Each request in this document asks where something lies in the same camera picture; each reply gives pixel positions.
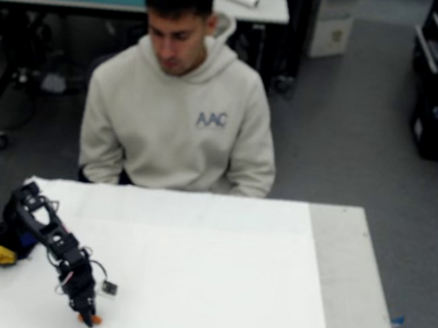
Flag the man in beige hoodie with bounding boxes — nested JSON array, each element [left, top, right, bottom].
[[75, 0, 296, 204]]

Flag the white paper sheet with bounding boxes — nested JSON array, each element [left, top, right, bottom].
[[0, 167, 352, 328]]

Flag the small orange object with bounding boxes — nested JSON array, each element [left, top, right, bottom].
[[78, 313, 105, 325]]

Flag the white workbench black frame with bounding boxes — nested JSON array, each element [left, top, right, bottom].
[[0, 0, 293, 181]]

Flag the small gripper camera module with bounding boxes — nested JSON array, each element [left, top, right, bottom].
[[100, 279, 120, 297]]

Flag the white cardboard box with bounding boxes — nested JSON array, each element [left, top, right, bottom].
[[305, 0, 357, 63]]

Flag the blue tape scrap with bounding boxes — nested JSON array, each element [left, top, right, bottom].
[[387, 312, 406, 328]]

